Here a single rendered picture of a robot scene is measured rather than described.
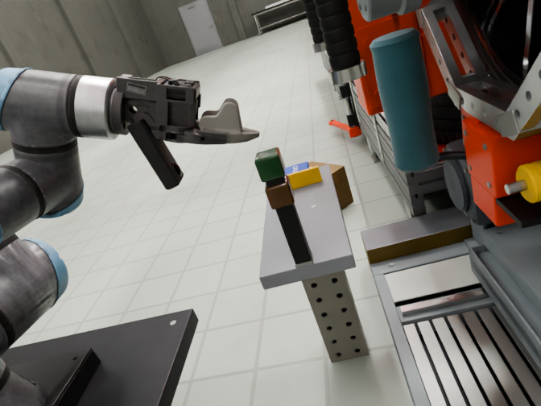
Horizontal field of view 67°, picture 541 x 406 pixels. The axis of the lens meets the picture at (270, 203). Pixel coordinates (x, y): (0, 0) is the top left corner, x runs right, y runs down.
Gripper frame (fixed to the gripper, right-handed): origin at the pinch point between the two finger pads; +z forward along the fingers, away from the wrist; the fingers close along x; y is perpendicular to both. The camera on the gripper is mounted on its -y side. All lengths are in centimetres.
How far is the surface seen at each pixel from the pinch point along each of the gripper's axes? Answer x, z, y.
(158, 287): 80, -30, -90
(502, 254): 13, 58, -24
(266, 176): -2.9, 3.0, -5.1
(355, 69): -13.5, 10.7, 13.0
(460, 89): 11.1, 36.6, 9.7
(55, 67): 1147, -525, -177
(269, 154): -2.0, 3.0, -1.7
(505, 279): 13, 62, -31
